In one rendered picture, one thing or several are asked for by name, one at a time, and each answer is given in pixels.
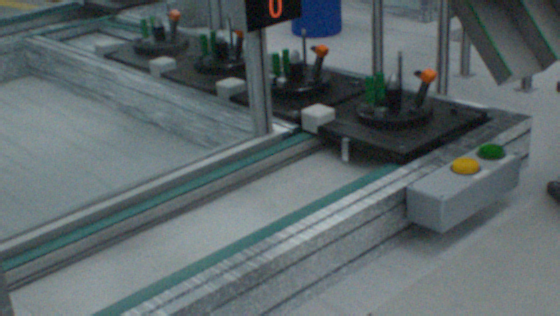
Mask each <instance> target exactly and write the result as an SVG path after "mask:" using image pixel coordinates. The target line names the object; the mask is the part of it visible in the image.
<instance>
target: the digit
mask: <svg viewBox="0 0 560 316"><path fill-rule="evenodd" d="M264 9H265V20H266V25H267V24H271V23H273V22H276V21H280V20H285V19H287V10H286V0H264Z"/></svg>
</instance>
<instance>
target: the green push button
mask: <svg viewBox="0 0 560 316"><path fill-rule="evenodd" d="M478 154H479V155H480V156H481V157H482V158H486V159H498V158H501V157H503V156H504V148H503V147H502V146H500V145H498V144H482V145H481V146H480V147H479V149H478Z"/></svg>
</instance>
